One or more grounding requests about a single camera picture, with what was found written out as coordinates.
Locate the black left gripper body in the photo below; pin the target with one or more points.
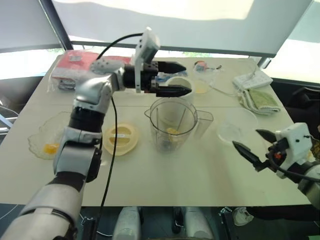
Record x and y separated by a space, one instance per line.
150 68

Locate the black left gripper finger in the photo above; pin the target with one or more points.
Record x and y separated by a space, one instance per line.
172 91
170 67

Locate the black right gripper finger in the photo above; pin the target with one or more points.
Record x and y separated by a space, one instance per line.
267 136
250 153

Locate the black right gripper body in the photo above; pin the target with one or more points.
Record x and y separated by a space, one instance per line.
275 150

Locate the clear plastic blender jar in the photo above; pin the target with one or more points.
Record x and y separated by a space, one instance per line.
160 120

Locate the cream blender jar lid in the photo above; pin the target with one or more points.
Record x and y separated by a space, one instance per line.
125 145

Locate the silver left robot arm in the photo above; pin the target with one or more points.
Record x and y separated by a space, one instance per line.
87 87

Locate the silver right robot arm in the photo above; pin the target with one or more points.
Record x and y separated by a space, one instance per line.
312 190

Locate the blue and white package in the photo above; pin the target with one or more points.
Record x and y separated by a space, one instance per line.
163 76

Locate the white cup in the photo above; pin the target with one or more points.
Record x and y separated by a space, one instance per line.
188 98

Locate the clear cup with yellow juice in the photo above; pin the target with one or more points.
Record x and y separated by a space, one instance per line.
202 87

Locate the orange and blue tape measure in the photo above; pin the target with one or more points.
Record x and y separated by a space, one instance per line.
200 65

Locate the empty clear plastic cup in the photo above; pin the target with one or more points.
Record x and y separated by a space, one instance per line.
237 125

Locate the green and white towel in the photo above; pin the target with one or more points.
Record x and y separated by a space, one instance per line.
260 100

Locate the orange segment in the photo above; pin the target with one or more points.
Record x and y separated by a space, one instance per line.
51 148
172 131

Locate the black office chair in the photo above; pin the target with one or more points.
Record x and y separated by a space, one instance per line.
300 100

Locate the white sneaker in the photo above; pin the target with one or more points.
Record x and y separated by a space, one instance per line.
242 216

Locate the black trouser leg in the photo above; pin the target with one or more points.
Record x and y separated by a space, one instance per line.
282 212

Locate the black metal table clamp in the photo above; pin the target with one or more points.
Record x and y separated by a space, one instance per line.
89 228
226 222

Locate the red plastic package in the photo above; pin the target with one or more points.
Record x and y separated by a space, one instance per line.
75 67

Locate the grey rounded shape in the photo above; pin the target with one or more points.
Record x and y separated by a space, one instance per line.
127 222
198 222

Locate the glass bowl with wavy rim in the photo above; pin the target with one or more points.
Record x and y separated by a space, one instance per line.
42 130

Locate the grey horizontal window rail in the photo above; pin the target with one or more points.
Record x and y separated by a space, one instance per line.
175 48

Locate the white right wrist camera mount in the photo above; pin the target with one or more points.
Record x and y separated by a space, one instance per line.
295 140

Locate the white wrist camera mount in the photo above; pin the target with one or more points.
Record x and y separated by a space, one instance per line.
295 140
150 42

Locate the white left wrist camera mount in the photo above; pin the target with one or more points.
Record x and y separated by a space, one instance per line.
150 42

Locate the short dark frame post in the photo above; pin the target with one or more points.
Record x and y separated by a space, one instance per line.
265 62

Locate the dark window frame post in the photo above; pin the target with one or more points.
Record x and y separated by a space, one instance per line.
56 25

